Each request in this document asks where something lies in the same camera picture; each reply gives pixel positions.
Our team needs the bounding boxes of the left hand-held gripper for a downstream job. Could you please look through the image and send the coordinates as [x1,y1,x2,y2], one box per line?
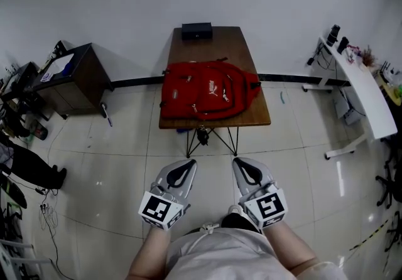
[138,159,198,231]

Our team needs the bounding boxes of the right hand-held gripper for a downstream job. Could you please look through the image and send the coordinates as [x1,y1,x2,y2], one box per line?
[232,157,289,230]

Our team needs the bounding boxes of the red backpack bag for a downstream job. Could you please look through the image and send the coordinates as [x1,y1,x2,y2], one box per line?
[159,59,262,122]

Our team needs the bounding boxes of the person's right forearm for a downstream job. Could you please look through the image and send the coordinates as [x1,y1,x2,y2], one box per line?
[261,220,322,280]

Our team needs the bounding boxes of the person's left forearm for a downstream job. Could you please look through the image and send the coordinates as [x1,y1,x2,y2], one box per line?
[125,224,172,280]

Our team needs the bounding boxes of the black device under table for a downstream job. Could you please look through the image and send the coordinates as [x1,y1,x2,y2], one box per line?
[195,126,210,146]

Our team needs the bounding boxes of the person's black trousers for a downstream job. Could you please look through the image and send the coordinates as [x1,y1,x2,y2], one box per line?
[220,212,262,235]

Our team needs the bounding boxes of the person's white shirt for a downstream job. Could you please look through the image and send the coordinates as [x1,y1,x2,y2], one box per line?
[165,223,348,280]

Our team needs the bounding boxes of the white box under desk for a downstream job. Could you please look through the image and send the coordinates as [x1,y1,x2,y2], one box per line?
[332,93,362,126]

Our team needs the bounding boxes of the wooden table with black legs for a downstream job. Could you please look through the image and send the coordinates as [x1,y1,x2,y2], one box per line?
[158,26,272,159]

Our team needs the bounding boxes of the yellow black striped tape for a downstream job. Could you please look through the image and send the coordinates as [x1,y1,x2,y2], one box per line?
[349,218,389,252]

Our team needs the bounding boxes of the dark wooden cabinet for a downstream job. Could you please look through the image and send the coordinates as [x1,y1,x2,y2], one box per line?
[32,42,115,120]

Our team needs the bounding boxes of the black office chair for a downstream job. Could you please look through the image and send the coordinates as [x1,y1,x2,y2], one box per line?
[374,136,402,210]

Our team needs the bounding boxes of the white standing desk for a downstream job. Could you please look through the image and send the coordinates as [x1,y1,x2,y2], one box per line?
[301,35,399,161]

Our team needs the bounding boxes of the black box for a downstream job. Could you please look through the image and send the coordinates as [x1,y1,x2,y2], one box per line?
[181,22,214,41]

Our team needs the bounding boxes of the black cup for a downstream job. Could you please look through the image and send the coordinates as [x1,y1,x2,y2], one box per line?
[337,36,350,54]

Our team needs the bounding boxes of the black bottle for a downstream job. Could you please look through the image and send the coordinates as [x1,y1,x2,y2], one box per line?
[325,24,341,47]

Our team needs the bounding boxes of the white paper sheet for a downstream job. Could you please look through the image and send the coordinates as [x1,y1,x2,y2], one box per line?
[43,52,75,75]

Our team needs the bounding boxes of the dried flower bunch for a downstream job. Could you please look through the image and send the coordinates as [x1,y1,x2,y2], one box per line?
[360,45,378,68]

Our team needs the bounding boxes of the grey metal rack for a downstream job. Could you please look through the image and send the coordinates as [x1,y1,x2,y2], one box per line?
[0,239,52,280]

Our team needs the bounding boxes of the black side desk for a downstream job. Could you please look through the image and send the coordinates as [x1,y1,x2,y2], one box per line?
[0,61,41,104]

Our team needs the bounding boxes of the white blue handled tool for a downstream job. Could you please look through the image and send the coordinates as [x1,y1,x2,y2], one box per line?
[99,102,113,127]

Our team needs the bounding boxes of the black floor cable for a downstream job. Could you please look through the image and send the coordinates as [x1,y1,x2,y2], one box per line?
[39,189,76,280]

